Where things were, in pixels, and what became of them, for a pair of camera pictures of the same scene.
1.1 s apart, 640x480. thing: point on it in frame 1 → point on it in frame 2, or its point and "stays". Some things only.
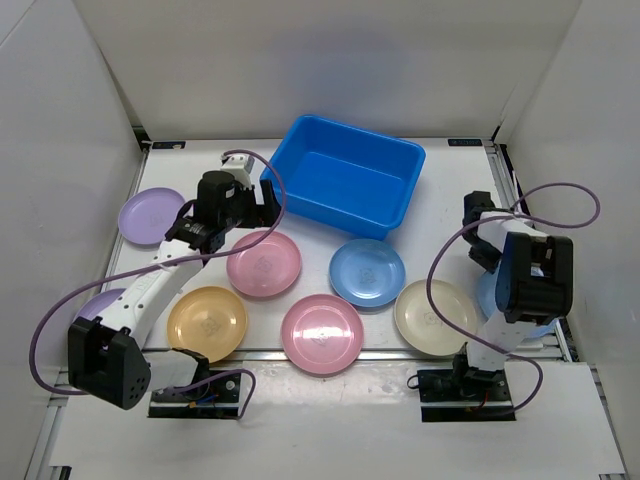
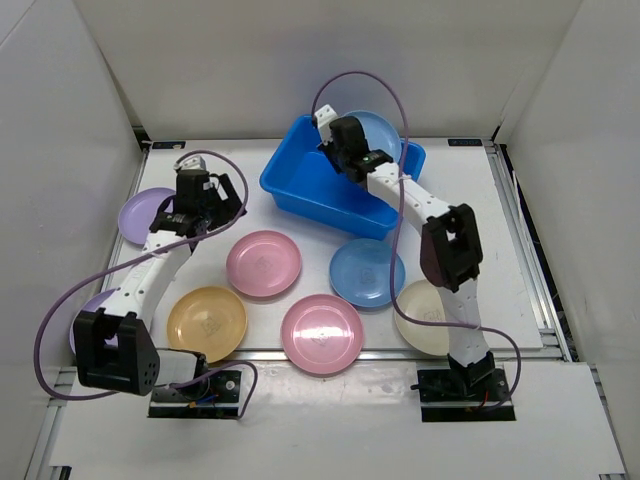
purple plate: (146, 216) stays
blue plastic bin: (351, 176) stays
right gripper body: (482, 253) → (336, 157)
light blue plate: (486, 298) → (379, 134)
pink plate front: (322, 333) stays
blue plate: (367, 272) stays
